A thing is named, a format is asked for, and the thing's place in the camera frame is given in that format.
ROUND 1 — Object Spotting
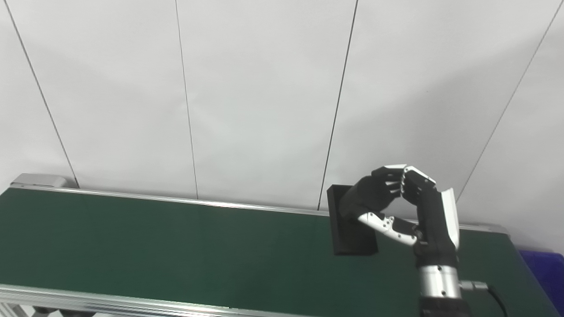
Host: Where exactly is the green conveyor belt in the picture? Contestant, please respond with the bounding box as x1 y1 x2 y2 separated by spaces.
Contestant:
0 188 548 317
0 173 552 317

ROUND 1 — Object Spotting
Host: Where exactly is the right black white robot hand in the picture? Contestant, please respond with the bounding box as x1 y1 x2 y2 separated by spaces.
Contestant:
358 164 460 267

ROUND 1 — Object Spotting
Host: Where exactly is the black cylinder part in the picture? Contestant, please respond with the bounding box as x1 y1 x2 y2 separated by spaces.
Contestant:
327 176 398 256

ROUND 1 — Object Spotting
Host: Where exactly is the blue plastic bin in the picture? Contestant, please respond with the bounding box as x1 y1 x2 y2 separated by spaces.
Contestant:
519 250 564 317

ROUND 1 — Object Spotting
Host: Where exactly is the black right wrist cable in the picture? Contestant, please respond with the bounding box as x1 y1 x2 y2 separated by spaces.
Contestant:
459 281 508 317

